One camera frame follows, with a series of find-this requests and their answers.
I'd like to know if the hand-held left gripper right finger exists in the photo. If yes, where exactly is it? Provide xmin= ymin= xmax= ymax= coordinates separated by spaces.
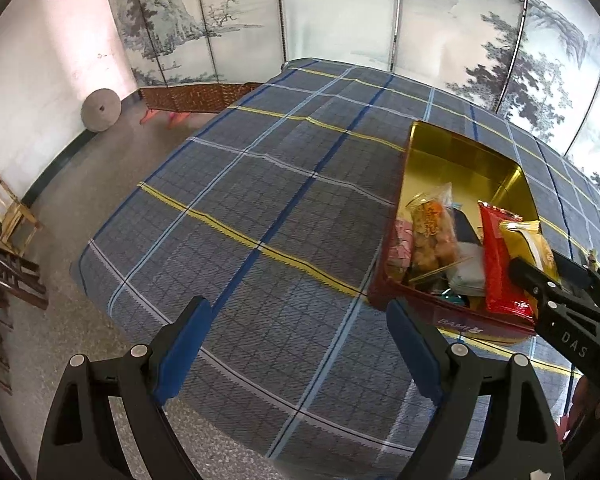
xmin=386 ymin=299 xmax=566 ymax=480

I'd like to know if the brown lattice wooden panel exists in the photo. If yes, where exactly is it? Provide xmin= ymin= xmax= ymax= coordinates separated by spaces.
xmin=138 ymin=81 xmax=263 ymax=127

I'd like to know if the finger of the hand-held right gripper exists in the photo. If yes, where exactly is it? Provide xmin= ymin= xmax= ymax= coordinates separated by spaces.
xmin=509 ymin=257 xmax=563 ymax=321
xmin=554 ymin=252 xmax=593 ymax=288

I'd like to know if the painted folding screen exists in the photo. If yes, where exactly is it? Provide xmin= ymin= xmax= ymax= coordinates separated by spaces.
xmin=100 ymin=0 xmax=600 ymax=201

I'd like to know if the dark wooden chair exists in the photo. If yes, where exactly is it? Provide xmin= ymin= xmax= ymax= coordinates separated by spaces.
xmin=0 ymin=225 xmax=49 ymax=396

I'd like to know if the grey plaid blanket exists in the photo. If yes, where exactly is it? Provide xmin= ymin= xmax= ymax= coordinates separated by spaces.
xmin=77 ymin=57 xmax=600 ymax=466

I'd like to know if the gold orange snack packet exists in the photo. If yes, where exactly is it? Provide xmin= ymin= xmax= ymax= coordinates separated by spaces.
xmin=498 ymin=220 xmax=561 ymax=286

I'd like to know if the red tin with gold interior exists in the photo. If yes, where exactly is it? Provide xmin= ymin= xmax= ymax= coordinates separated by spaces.
xmin=367 ymin=120 xmax=542 ymax=346

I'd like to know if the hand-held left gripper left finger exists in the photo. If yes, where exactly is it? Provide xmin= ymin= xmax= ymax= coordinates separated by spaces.
xmin=36 ymin=296 xmax=213 ymax=480

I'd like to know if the pink snack packet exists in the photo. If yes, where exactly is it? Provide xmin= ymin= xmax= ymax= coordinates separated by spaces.
xmin=387 ymin=219 xmax=415 ymax=283

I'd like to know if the grey white snack packet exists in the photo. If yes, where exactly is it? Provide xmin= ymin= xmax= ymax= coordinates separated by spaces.
xmin=445 ymin=242 xmax=487 ymax=295

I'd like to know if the light wooden folding chair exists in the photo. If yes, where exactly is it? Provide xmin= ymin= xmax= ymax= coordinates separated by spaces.
xmin=0 ymin=166 xmax=44 ymax=256

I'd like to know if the round grey millstone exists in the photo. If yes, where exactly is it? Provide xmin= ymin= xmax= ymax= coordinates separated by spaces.
xmin=81 ymin=88 xmax=121 ymax=133

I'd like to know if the red snack packet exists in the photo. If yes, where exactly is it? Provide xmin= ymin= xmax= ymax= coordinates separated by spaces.
xmin=476 ymin=200 xmax=537 ymax=320

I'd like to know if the person's right hand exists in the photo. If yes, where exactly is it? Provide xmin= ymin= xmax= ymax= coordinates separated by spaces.
xmin=559 ymin=374 xmax=600 ymax=442

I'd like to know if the clear packet of fried snacks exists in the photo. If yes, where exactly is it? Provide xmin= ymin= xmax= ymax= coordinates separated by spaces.
xmin=405 ymin=182 xmax=458 ymax=281

